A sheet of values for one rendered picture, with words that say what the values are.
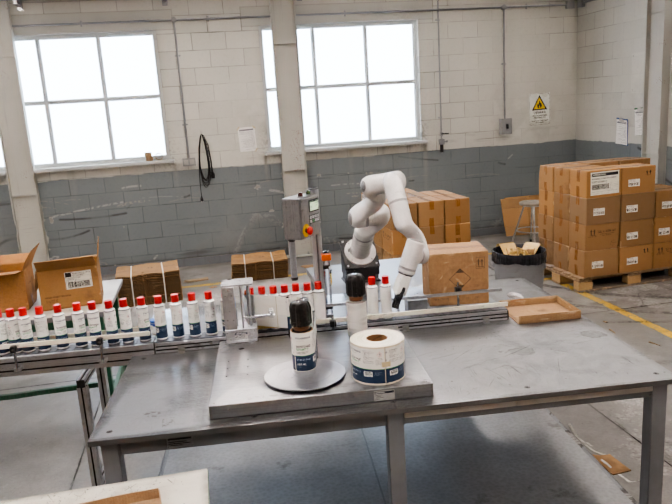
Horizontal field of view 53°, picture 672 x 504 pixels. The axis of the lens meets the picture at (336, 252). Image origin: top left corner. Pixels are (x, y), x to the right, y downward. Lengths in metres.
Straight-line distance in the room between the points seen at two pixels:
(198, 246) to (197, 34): 2.55
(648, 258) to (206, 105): 5.19
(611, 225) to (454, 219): 1.45
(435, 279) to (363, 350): 1.05
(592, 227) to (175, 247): 4.89
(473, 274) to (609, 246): 3.46
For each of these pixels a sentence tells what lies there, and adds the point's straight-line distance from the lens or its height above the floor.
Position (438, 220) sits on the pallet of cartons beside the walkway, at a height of 0.70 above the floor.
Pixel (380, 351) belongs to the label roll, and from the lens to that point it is 2.41.
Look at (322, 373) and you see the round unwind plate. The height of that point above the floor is 0.89.
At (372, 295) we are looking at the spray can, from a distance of 3.10.
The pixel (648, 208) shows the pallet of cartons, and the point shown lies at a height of 0.74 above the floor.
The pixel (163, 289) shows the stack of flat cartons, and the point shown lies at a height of 0.14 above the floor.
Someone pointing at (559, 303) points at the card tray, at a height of 0.84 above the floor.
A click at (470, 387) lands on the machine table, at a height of 0.83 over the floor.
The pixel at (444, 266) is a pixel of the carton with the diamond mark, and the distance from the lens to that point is 3.38.
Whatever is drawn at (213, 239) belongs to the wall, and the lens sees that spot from 8.57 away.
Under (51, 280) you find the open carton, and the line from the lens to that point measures 4.31.
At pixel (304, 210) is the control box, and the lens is 3.03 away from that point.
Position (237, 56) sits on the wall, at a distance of 8.46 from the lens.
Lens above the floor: 1.88
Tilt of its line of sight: 12 degrees down
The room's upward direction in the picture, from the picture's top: 4 degrees counter-clockwise
